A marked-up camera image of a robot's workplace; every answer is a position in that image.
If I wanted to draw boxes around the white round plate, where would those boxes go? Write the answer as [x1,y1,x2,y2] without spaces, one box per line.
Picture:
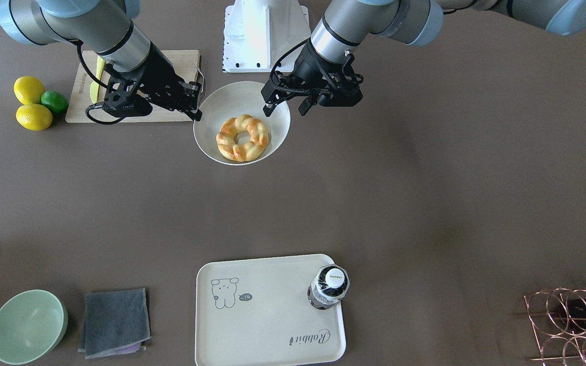
[193,81,291,165]

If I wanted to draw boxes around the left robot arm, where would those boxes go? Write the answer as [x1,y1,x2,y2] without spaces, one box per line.
[261,1,586,116]

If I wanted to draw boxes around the dark tea bottle on tray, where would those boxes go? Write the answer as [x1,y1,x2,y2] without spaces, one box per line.
[307,264,350,310]

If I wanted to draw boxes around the yellow lemon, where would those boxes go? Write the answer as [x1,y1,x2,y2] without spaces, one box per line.
[13,76,46,105]
[16,104,53,131]

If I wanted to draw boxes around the cream rabbit tray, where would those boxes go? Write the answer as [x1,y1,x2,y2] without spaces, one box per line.
[194,253,346,365]

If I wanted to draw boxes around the bamboo cutting board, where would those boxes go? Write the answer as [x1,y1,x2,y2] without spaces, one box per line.
[65,49,200,124]

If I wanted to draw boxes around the yellow plastic knife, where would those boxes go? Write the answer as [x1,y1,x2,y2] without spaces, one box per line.
[89,56,105,104]

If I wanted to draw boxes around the grey folded cloth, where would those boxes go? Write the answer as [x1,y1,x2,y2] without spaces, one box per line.
[78,288,151,359]

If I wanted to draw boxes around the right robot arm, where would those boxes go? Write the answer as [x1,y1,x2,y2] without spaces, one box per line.
[0,1,202,123]

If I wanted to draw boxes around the green lime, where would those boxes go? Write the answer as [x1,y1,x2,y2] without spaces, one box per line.
[40,90,69,114]

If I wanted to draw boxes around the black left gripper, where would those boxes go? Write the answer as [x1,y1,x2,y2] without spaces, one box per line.
[261,40,364,117]

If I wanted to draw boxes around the yellow lemon upper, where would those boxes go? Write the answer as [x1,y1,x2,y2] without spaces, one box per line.
[13,76,46,105]

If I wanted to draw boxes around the braided glazed donut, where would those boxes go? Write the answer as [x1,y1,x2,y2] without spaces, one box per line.
[216,114,270,162]

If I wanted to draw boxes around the copper wire bottle rack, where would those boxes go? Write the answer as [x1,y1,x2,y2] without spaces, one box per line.
[524,287,586,365]

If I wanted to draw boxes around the yellow lemon lower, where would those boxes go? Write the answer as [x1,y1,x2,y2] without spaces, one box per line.
[16,104,53,131]

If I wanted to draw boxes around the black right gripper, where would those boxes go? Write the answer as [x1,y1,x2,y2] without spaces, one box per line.
[102,44,203,121]

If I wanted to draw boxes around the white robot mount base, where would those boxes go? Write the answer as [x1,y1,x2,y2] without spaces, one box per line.
[222,1,311,73]

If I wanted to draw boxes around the mint green bowl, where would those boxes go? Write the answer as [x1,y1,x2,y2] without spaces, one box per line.
[0,289,68,364]

